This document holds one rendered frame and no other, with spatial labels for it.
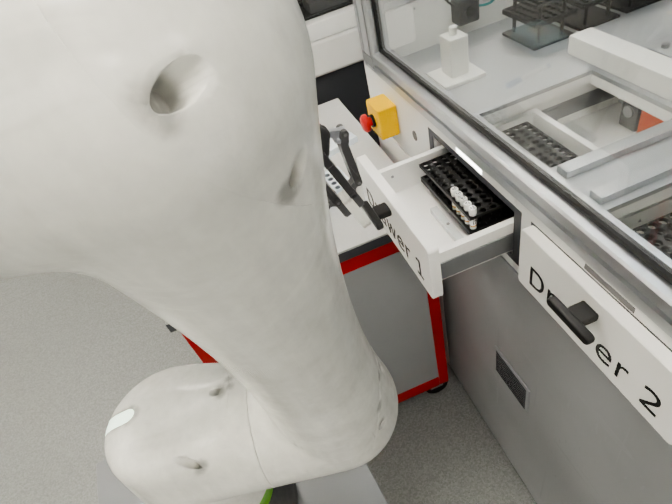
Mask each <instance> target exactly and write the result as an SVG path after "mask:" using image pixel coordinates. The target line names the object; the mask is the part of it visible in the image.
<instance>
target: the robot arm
mask: <svg viewBox="0 0 672 504"><path fill-rule="evenodd" d="M330 138H332V140H333V141H334V142H335V143H336V144H337V145H338V148H339V150H340V153H341V155H342V158H343V161H344V163H345V166H346V168H347V171H348V173H349V176H350V178H349V180H347V179H346V178H345V176H344V175H343V174H342V173H341V172H340V170H339V169H338V168H337V167H336V165H335V164H334V163H333V162H332V160H331V159H330V158H329V154H330ZM324 167H325V168H326V169H327V170H328V171H329V172H330V174H331V175H332V176H333V177H334V178H335V180H336V181H337V182H338V183H339V184H340V186H341V187H342V188H343V190H342V191H341V192H339V193H338V194H337V193H336V192H335V191H334V190H333V188H332V187H331V186H330V185H329V184H328V182H327V181H326V178H325V170H324ZM362 183H363V182H362V179H361V176H360V173H359V171H358V168H357V165H356V163H355V160H354V157H353V155H352V152H351V149H350V147H349V132H348V131H347V130H346V128H345V127H344V126H343V125H342V124H338V125H337V126H336V128H330V129H327V128H326V127H325V126H324V125H321V124H320V123H319V114H318V102H317V90H316V79H315V67H314V58H313V52H312V47H311V42H310V37H309V33H308V30H307V26H306V23H305V20H304V17H303V14H302V11H301V9H300V6H299V4H298V1H297V0H0V280H2V279H8V278H13V277H19V276H26V275H32V274H38V273H46V272H72V273H78V274H84V275H87V276H91V277H94V278H97V279H99V280H101V281H103V282H105V283H107V284H109V285H111V286H112V287H114V288H115V289H117V290H118V291H120V292H122V293H123V294H125V295H126V296H128V297H129V298H131V299H133V300H134V301H136V302H137V303H139V304H140V305H142V306H143V307H145V308H146V309H148V310H149V311H151V312H152V313H154V314H155V315H157V316H158V317H160V318H161V319H162V320H164V321H165V322H167V323H168V324H170V325H171V326H172V327H174V328H175V329H177V330H178V331H179V332H181V333H182V334H183V335H185V336H186V337H187V338H189V339H190V340H191V341H193V342H194V343H195V344H197V345H198V346H199V347H200V348H202V349H203V350H204V351H206V352H207V353H208V354H209V355H210V356H212V357H213V358H214V359H215V360H216V361H218V362H219V363H203V364H190V365H182V366H176V367H172V368H168V369H165V370H162V371H159V372H157V373H155V374H153V375H151V376H149V377H147V378H146V379H144V380H143V381H141V382H140V383H139V384H137V385H136V386H135V387H134V388H133V389H132V390H131V391H130V392H129V393H128V394H127V395H126V396H125V397H124V398H123V399H122V401H121V402H120V403H119V405H118V406H117V408H116V409H115V411H114V413H113V415H112V417H111V419H110V421H109V424H108V427H107V430H106V435H105V446H104V447H105V456H106V460H107V463H108V465H109V467H110V469H111V471H112V472H113V474H114V475H115V476H116V477H117V478H118V479H119V480H120V481H121V482H122V483H123V484H124V485H125V486H126V487H127V488H128V489H129V490H130V491H131V492H133V493H134V494H135V495H136V496H137V497H138V498H139V499H140V500H141V501H143V502H144V503H145V504H298V494H297V488H296V484H295V483H296V482H301V481H305V480H309V479H314V478H318V477H322V476H326V475H331V474H335V473H339V472H344V471H348V470H352V469H355V468H357V467H360V466H362V465H364V464H366V463H367V462H369V461H371V460H372V459H373V458H374V457H376V456H377V455H378V454H379V453H380V452H381V451H382V449H383V448H384V447H385V446H386V444H387V443H388V441H389V440H390V438H391V436H392V434H393V431H394V428H395V425H396V421H397V416H398V396H397V390H396V387H395V384H394V381H393V378H392V376H391V374H390V372H389V371H388V369H387V368H386V366H385V365H384V364H383V362H382V361H381V360H380V359H379V357H378V356H377V354H376V353H375V351H374V350H373V348H372V347H371V346H370V344H369V342H368V340H367V339H366V337H365V335H364V332H363V330H362V328H361V326H360V324H359V321H358V319H357V316H356V314H355V311H354V309H353V306H352V303H351V300H350V297H349V294H348V290H347V287H346V284H345V280H344V277H343V273H342V269H341V265H340V261H339V257H338V252H337V248H336V243H335V238H334V233H333V228H332V222H331V217H330V211H329V210H330V208H331V207H337V208H338V209H339V210H340V211H341V212H342V214H343V215H344V216H345V217H349V216H350V215H351V214H352V215H353V216H354V217H355V218H356V219H357V220H358V222H359V223H360V224H361V225H362V226H363V228H366V227H368V225H370V224H371V221H370V220H369V218H368V217H367V215H366V214H365V212H364V211H363V210H362V209H361V208H360V207H362V206H363V205H364V201H363V199H362V198H361V197H360V195H359V194H358V193H357V192H356V189H357V187H358V186H361V185H362Z"/></svg>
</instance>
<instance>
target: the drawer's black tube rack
mask: <svg viewBox="0 0 672 504"><path fill-rule="evenodd" d="M450 155H452V154H451V153H450V152H448V153H446V154H443V155H441V156H438V157H436V158H433V159H431V160H428V161H429V162H430V163H431V164H430V165H433V166H434V167H435V168H436V169H437V170H438V171H439V172H440V173H441V174H442V175H443V176H444V177H445V178H446V179H447V180H448V181H449V182H450V183H451V186H454V187H458V191H461V192H462V193H463V196H466V197H467V201H470V202H471V203H472V205H474V206H476V207H477V211H478V212H479V213H480V217H479V218H476V220H477V224H476V229H470V224H465V219H464V220H463V219H461V215H458V214H457V213H456V210H453V208H452V202H451V201H450V199H449V198H448V197H447V196H446V195H445V194H444V193H443V192H442V191H441V190H440V189H439V188H438V187H437V185H436V184H435V183H434V182H433V181H432V180H431V179H430V178H429V177H428V176H427V175H424V176H422V177H421V182H422V183H423V184H424V185H425V186H426V187H427V189H428V190H429V191H430V192H431V193H432V194H433V195H434V196H435V198H436V199H437V200H438V201H439V202H440V203H441V204H442V205H443V206H444V208H445V209H446V210H447V211H448V212H449V213H450V214H451V215H452V217H453V218H454V219H455V220H456V221H457V222H458V223H459V224H460V226H461V227H462V228H463V229H464V230H465V231H466V232H467V233H468V234H469V235H471V234H473V233H476V232H478V231H480V230H483V229H485V228H488V227H490V226H492V225H495V224H497V223H500V222H502V221H504V220H507V219H509V218H512V217H514V211H512V210H511V209H510V208H509V207H508V206H507V205H506V204H505V203H504V202H503V201H502V200H501V199H500V198H499V197H497V196H496V195H495V194H494V193H493V192H492V191H491V190H490V189H489V188H488V187H487V186H486V185H485V184H484V183H482V182H481V181H480V180H479V179H478V178H477V177H476V176H475V175H474V174H473V173H472V172H471V171H470V170H469V169H467V168H466V167H465V166H464V165H463V164H462V163H461V162H460V161H459V160H458V159H455V158H456V157H455V156H450ZM442 158H446V159H442ZM432 162H436V163H432ZM445 162H450V163H445ZM438 165H440V166H439V167H436V166H438Z"/></svg>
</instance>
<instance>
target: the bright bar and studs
mask: <svg viewBox="0 0 672 504"><path fill-rule="evenodd" d="M430 213H431V214H432V216H433V217H434V218H435V219H436V220H437V221H438V223H439V224H440V225H441V226H442V227H443V229H444V230H445V231H446V232H447V233H448V235H449V236H450V237H451V238H452V239H453V240H454V241H456V240H459V239H461V238H464V237H463V235H462V234H461V233H460V232H459V231H458V230H457V229H456V227H455V226H454V225H453V224H452V223H451V222H450V221H449V219H448V218H447V217H446V216H445V215H444V214H443V213H442V211H441V210H440V209H439V208H438V207H437V206H435V207H432V208H430Z"/></svg>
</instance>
